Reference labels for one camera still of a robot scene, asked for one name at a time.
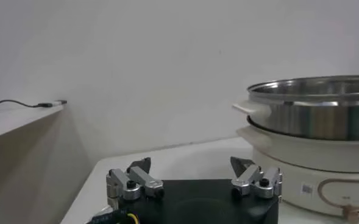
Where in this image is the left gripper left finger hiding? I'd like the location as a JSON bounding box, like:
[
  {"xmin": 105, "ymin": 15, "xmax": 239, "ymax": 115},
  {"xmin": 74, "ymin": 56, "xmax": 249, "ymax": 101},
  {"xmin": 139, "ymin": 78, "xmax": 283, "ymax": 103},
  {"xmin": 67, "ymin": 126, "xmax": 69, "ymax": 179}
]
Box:
[{"xmin": 105, "ymin": 156, "xmax": 165, "ymax": 211}]

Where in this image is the stainless steel steamer basket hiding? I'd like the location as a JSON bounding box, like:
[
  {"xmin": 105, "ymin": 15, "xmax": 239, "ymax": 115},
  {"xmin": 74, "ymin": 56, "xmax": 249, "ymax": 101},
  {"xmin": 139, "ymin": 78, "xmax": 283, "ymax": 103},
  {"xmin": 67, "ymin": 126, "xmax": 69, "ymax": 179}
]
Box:
[{"xmin": 232, "ymin": 75, "xmax": 359, "ymax": 141}]

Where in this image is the black cable with usb adapter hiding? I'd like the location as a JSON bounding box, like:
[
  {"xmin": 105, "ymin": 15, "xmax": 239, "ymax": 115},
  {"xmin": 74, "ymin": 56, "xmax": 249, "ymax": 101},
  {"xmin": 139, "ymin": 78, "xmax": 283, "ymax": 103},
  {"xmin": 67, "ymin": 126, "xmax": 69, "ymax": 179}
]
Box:
[{"xmin": 0, "ymin": 99, "xmax": 68, "ymax": 113}]

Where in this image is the white side desk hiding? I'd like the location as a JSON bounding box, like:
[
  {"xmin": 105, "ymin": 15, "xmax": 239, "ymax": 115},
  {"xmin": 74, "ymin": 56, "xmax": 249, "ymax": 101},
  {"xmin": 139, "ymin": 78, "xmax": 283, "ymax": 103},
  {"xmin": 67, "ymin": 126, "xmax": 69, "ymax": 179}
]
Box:
[{"xmin": 0, "ymin": 102, "xmax": 66, "ymax": 141}]

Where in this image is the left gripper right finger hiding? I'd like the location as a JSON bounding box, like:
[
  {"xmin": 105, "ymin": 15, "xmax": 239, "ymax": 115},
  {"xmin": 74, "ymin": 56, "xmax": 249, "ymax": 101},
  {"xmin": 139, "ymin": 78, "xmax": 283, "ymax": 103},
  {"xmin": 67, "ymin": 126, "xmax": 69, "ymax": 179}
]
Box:
[{"xmin": 229, "ymin": 156, "xmax": 283, "ymax": 200}]

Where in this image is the white electric cooker base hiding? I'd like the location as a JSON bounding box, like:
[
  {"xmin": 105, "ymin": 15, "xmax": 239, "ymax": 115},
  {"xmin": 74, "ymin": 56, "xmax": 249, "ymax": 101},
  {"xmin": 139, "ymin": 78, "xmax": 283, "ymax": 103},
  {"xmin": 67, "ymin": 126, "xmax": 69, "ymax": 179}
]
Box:
[{"xmin": 236, "ymin": 124, "xmax": 359, "ymax": 222}]

